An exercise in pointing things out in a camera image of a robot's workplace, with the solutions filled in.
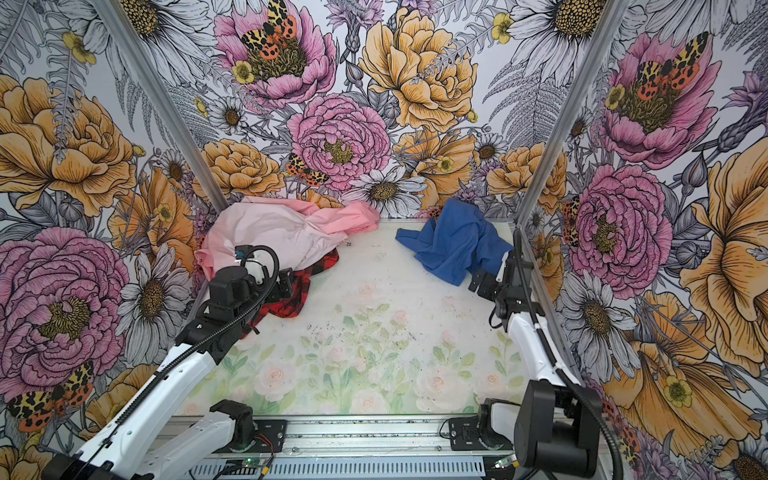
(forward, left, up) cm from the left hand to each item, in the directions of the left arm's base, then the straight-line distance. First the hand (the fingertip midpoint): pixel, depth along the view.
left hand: (277, 281), depth 79 cm
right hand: (+3, -57, -8) cm, 58 cm away
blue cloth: (+24, -53, -14) cm, 60 cm away
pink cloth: (+25, 0, -8) cm, 26 cm away
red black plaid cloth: (+4, +2, -20) cm, 20 cm away
